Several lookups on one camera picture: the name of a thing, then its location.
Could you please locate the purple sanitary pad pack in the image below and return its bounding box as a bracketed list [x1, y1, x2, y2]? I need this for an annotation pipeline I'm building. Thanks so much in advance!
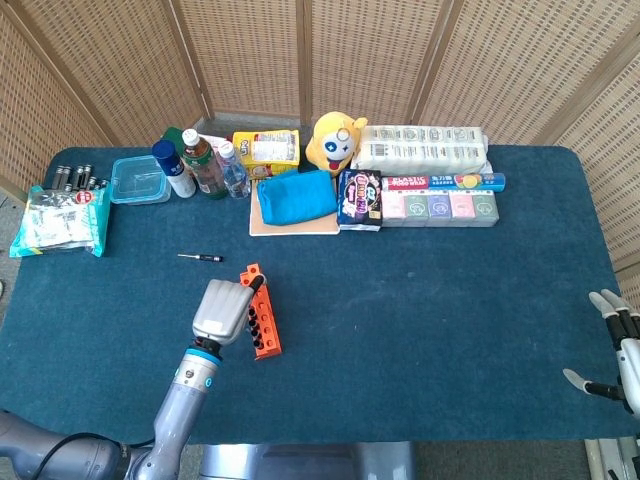
[336, 168, 384, 232]

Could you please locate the clear water bottle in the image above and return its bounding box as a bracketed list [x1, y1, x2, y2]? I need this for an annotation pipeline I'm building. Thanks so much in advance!
[217, 141, 252, 200]

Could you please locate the teal wet wipes bag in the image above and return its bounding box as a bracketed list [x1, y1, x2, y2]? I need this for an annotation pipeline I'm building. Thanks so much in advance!
[8, 183, 112, 259]

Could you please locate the rattan folding screen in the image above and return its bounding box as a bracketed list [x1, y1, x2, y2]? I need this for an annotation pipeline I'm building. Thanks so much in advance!
[0, 0, 640, 301]

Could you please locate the clear container blue lid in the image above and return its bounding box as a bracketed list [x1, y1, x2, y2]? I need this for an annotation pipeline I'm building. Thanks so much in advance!
[109, 154, 172, 206]

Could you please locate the plastic food wrap box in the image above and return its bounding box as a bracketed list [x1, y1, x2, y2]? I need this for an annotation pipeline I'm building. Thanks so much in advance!
[381, 172, 507, 192]

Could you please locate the pastel pocket tissue multipack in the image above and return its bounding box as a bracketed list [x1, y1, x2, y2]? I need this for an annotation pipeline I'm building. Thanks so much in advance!
[380, 189, 500, 229]

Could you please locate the beige wooden board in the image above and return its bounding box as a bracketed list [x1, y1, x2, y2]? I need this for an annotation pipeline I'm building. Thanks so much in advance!
[248, 178, 341, 238]

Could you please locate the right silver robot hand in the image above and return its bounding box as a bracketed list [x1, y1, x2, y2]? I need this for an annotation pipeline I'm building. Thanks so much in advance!
[562, 288, 640, 419]

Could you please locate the white bottle blue cap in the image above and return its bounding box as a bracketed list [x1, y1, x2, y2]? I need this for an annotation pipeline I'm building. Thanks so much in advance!
[151, 139, 197, 200]

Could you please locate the green label tea bottle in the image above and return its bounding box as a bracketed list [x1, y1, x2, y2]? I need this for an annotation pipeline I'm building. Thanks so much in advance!
[180, 128, 229, 200]

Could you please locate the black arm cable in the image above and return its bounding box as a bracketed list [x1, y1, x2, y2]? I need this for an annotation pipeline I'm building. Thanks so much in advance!
[38, 430, 157, 480]

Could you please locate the large white tissue pack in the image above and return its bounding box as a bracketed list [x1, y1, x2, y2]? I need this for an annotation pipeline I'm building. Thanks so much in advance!
[349, 124, 492, 177]

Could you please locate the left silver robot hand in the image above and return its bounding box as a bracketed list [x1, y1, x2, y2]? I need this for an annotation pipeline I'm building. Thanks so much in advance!
[192, 273, 268, 347]

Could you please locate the folded blue cloth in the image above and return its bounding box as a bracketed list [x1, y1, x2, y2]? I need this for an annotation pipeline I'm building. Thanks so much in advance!
[256, 168, 339, 226]

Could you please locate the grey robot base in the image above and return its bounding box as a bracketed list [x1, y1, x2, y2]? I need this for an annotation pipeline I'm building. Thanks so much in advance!
[199, 442, 417, 480]

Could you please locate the yellow plush toy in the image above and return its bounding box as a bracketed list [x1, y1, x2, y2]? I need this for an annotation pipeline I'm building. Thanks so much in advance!
[305, 111, 369, 177]

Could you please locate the white metal frame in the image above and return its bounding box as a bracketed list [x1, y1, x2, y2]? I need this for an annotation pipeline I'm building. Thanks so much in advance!
[583, 436, 640, 480]

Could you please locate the orange bit holder rack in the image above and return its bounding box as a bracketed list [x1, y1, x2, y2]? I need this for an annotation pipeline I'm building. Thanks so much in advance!
[238, 263, 283, 360]

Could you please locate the dark green pack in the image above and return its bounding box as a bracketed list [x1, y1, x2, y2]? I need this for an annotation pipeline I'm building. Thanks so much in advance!
[162, 126, 190, 151]

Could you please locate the blue felt table cover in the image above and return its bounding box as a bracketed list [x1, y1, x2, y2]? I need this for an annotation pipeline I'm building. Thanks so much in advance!
[0, 144, 636, 446]

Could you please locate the yellow snack box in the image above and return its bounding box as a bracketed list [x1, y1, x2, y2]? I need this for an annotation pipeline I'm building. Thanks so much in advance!
[232, 129, 301, 180]

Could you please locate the pink white pack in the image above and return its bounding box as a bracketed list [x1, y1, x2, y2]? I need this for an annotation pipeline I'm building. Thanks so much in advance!
[199, 133, 235, 151]

